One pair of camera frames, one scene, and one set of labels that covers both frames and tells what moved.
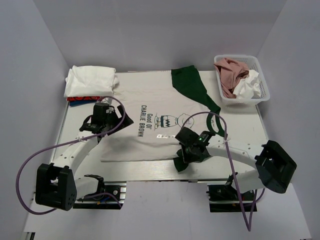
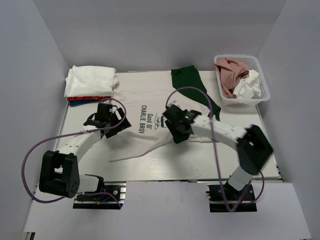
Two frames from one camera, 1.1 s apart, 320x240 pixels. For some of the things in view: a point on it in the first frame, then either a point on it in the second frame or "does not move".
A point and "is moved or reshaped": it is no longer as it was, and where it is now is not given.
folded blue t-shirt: x=74 y=103 does not move
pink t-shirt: x=230 y=71 does not move
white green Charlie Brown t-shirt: x=160 y=103 is moved or reshaped
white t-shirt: x=246 y=87 does not move
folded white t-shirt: x=87 y=81 does not move
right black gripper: x=187 y=158 → x=176 y=134
